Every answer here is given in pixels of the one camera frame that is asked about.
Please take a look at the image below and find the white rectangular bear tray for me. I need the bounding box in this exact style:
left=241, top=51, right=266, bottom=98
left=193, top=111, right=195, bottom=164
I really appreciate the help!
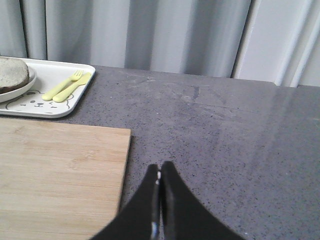
left=0, top=58, right=97, bottom=119

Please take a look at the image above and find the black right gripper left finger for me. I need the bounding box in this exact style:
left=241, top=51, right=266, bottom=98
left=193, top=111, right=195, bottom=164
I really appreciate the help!
left=92, top=164, right=159, bottom=240

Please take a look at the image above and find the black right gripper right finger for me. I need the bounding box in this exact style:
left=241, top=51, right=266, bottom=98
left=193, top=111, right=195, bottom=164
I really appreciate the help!
left=161, top=161, right=242, bottom=240

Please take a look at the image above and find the wooden cutting board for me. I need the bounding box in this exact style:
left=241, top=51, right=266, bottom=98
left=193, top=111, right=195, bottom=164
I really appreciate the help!
left=0, top=118, right=131, bottom=240

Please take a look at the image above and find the yellow plastic knife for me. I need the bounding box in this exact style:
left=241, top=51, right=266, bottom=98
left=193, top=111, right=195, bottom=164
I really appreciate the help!
left=52, top=72, right=92, bottom=103

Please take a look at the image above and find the yellow plastic fork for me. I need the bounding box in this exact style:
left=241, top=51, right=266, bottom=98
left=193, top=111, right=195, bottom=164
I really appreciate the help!
left=41, top=70, right=84, bottom=101

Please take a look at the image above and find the bread slice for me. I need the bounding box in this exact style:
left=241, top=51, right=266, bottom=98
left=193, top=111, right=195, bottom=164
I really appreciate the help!
left=0, top=56, right=30, bottom=94

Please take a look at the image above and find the grey curtain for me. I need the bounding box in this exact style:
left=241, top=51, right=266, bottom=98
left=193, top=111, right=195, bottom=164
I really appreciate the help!
left=0, top=0, right=320, bottom=87

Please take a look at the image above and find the white round plate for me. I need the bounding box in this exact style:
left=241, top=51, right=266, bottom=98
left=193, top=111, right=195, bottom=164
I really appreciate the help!
left=0, top=67, right=37, bottom=103

